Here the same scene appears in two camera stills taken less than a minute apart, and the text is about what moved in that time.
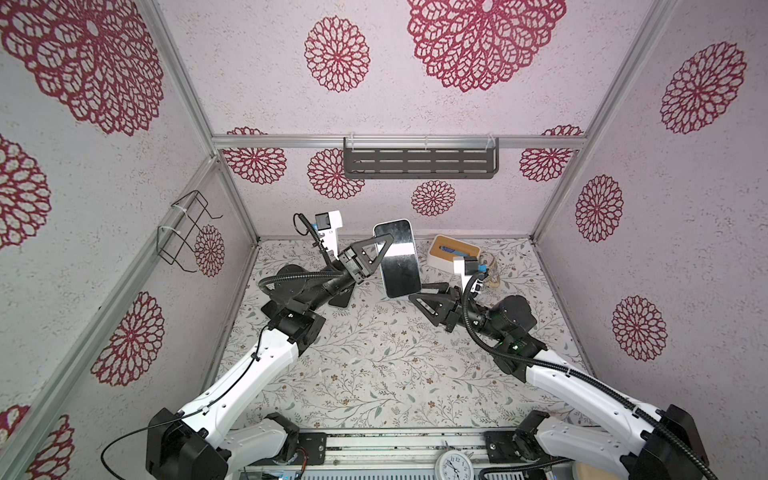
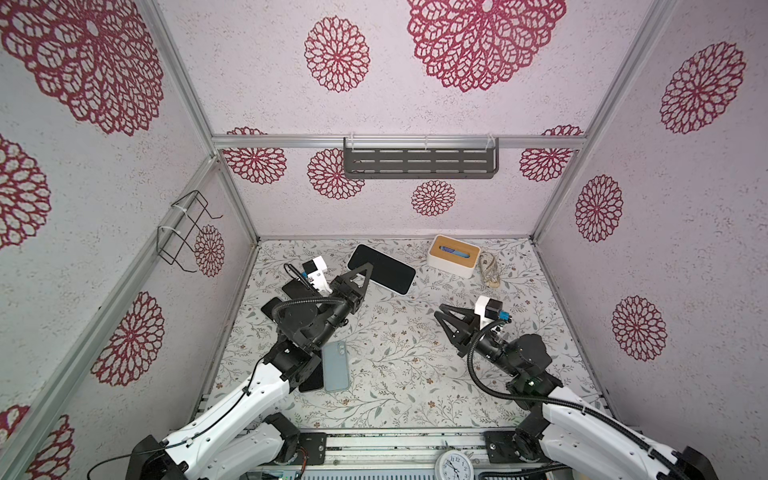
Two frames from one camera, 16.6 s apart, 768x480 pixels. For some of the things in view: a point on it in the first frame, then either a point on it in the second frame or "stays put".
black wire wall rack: (173, 241) stays put
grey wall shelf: (420, 157) stays put
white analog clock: (454, 465) stays put
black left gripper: (357, 263) to (350, 293)
